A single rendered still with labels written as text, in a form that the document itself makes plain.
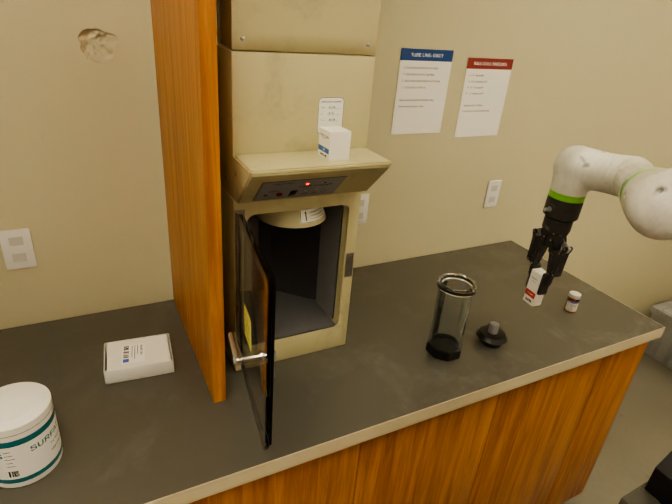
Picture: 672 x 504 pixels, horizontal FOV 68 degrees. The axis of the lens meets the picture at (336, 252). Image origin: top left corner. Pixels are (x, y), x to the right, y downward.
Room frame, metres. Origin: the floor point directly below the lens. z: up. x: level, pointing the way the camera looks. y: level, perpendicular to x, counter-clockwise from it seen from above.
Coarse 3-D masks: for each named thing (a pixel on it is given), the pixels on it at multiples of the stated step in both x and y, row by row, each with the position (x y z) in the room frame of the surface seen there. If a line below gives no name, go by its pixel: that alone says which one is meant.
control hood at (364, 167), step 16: (240, 160) 0.97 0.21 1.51; (256, 160) 0.98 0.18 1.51; (272, 160) 0.99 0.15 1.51; (288, 160) 1.00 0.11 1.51; (304, 160) 1.01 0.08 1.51; (320, 160) 1.02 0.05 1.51; (336, 160) 1.03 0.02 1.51; (352, 160) 1.04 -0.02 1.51; (368, 160) 1.05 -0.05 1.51; (384, 160) 1.06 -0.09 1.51; (240, 176) 0.96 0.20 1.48; (256, 176) 0.91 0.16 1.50; (272, 176) 0.93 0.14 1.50; (288, 176) 0.95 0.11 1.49; (304, 176) 0.97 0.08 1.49; (320, 176) 0.99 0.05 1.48; (336, 176) 1.02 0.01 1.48; (352, 176) 1.04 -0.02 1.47; (368, 176) 1.07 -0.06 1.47; (240, 192) 0.96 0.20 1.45; (256, 192) 0.96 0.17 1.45; (336, 192) 1.09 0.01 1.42
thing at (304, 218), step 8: (312, 208) 1.13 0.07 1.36; (320, 208) 1.16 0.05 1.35; (264, 216) 1.12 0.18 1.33; (272, 216) 1.11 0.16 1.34; (280, 216) 1.10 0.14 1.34; (288, 216) 1.10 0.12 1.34; (296, 216) 1.10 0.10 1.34; (304, 216) 1.11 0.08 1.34; (312, 216) 1.12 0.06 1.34; (320, 216) 1.14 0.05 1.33; (272, 224) 1.10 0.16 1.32; (280, 224) 1.09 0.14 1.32; (288, 224) 1.09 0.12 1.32; (296, 224) 1.10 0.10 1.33; (304, 224) 1.10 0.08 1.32; (312, 224) 1.11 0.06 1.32
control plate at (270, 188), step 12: (300, 180) 0.98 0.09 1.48; (312, 180) 1.00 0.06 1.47; (324, 180) 1.01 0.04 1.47; (336, 180) 1.03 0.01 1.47; (264, 192) 0.97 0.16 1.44; (276, 192) 0.99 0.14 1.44; (288, 192) 1.01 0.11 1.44; (300, 192) 1.03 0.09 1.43; (312, 192) 1.05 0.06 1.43; (324, 192) 1.06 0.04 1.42
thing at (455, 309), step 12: (444, 276) 1.20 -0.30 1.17; (456, 276) 1.21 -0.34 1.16; (444, 288) 1.13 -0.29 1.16; (456, 288) 1.21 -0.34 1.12; (468, 288) 1.19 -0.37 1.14; (444, 300) 1.14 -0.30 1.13; (456, 300) 1.12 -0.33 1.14; (468, 300) 1.13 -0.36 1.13; (444, 312) 1.13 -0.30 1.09; (456, 312) 1.12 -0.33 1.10; (468, 312) 1.14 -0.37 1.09; (432, 324) 1.17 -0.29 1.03; (444, 324) 1.13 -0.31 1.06; (456, 324) 1.12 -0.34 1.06; (432, 336) 1.15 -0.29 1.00; (444, 336) 1.13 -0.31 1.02; (456, 336) 1.13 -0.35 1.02; (444, 348) 1.13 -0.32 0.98; (456, 348) 1.13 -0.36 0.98
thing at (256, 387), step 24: (240, 216) 0.96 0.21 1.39; (240, 240) 0.96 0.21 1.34; (240, 264) 0.96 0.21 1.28; (264, 264) 0.76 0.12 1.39; (240, 288) 0.96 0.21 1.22; (264, 288) 0.73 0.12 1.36; (240, 312) 0.96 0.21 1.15; (264, 312) 0.73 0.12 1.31; (240, 336) 0.97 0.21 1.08; (264, 336) 0.73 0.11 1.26; (264, 360) 0.72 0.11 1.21; (264, 384) 0.72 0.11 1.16; (264, 408) 0.72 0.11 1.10; (264, 432) 0.71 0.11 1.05
